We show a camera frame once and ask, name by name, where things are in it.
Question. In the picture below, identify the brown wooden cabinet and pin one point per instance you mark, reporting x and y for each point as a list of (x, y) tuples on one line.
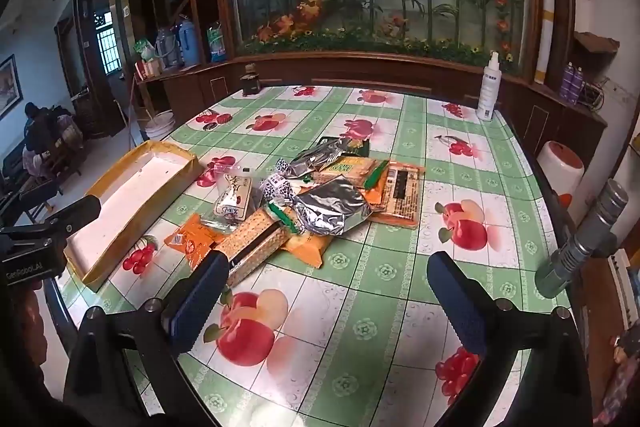
[(350, 72)]

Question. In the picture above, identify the small black white packet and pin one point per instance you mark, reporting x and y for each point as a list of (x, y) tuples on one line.
[(284, 168), (277, 194)]

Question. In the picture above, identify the long silver foil packet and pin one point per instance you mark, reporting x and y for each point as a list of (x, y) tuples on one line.
[(325, 154)]

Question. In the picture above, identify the silver flashlight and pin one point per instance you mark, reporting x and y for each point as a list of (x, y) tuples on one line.
[(580, 242)]

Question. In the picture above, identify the orange snack packet bowl logo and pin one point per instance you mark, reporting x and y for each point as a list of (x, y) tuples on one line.
[(192, 239)]

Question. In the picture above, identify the small clear zip bag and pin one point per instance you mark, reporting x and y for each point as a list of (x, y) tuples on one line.
[(220, 164)]

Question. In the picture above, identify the white yellow striped roll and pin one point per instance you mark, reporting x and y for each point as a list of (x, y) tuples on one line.
[(545, 22)]

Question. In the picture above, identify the plastic bottle blue label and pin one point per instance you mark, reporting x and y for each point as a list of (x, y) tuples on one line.
[(217, 44)]

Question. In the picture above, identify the large silver foil packet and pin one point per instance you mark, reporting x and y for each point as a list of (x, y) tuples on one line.
[(330, 207)]

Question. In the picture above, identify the clear pastry packet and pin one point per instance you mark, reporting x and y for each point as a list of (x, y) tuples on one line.
[(237, 202)]

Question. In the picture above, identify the white red cylinder container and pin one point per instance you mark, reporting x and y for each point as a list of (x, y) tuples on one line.
[(560, 167)]

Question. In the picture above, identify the dark glass jar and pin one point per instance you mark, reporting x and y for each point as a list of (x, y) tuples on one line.
[(250, 82)]

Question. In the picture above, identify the green fruit print tablecloth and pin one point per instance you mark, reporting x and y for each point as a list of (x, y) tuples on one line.
[(380, 257)]

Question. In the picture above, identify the large orange snack packet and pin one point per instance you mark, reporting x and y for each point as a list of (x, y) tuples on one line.
[(402, 192)]

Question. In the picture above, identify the purple bottle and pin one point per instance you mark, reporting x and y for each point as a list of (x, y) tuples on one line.
[(566, 82), (577, 84)]

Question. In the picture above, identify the colourful patterned cloth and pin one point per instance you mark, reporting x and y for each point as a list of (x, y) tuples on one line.
[(620, 382)]

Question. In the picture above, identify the yellow cardboard tray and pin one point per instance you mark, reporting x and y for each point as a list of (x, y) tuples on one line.
[(140, 187)]

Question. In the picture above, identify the framed wall picture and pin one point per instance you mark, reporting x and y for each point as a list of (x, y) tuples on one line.
[(9, 87)]

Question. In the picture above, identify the yellow-legged stool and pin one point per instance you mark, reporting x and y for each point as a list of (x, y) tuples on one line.
[(35, 202)]

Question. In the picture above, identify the grey thermos jug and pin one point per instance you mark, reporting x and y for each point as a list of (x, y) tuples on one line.
[(165, 49)]

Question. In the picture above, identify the white spray bottle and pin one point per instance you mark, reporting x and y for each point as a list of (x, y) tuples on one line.
[(488, 92)]

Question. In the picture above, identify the blue thermos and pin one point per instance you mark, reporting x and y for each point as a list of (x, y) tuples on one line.
[(185, 42)]

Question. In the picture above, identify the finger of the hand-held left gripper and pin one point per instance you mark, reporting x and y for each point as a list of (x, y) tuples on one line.
[(75, 217)]

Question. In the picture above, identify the small orange snack packet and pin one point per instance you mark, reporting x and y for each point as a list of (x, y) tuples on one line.
[(305, 249)]

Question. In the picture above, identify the green white bag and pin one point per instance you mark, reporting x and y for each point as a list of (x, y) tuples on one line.
[(145, 49)]

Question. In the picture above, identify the barred window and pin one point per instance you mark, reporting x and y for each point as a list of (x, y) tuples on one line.
[(107, 44)]

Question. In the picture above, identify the red white box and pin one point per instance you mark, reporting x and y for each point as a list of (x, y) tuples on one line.
[(147, 69)]

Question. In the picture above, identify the black sofa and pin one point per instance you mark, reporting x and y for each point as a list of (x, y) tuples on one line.
[(10, 162)]

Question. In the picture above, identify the dark green snack packet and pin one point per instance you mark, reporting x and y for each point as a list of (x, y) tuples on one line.
[(350, 144)]

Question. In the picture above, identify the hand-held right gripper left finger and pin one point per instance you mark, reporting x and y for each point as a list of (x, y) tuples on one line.
[(195, 302)]

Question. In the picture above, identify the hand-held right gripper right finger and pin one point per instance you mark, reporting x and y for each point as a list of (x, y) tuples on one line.
[(460, 302)]

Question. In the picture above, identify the white plastic bucket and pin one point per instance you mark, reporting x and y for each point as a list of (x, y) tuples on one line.
[(160, 127)]

